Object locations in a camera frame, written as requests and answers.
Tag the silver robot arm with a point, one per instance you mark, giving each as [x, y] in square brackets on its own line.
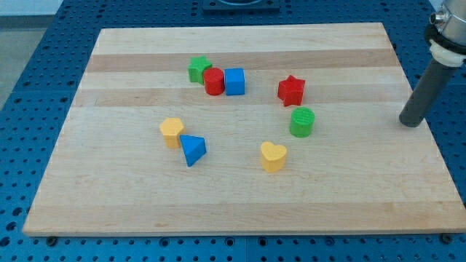
[446, 33]

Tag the wooden board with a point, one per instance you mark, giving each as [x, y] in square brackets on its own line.
[359, 172]

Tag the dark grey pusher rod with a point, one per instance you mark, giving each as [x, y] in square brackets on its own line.
[431, 84]

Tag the yellow heart block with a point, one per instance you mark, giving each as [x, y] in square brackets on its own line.
[273, 157]

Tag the blue triangle block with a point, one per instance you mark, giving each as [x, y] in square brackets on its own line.
[194, 148]

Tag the red star block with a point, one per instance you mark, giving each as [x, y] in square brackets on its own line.
[291, 91]

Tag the yellow hexagon block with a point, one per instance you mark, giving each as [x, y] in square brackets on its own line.
[171, 129]

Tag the red cylinder block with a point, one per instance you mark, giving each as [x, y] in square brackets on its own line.
[214, 81]

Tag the green cylinder block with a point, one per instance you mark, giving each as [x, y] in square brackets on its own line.
[301, 124]

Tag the green star block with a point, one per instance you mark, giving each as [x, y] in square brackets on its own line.
[197, 67]

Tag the blue cube block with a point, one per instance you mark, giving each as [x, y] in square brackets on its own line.
[234, 81]

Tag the dark blue base plate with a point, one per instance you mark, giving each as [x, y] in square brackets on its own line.
[240, 5]

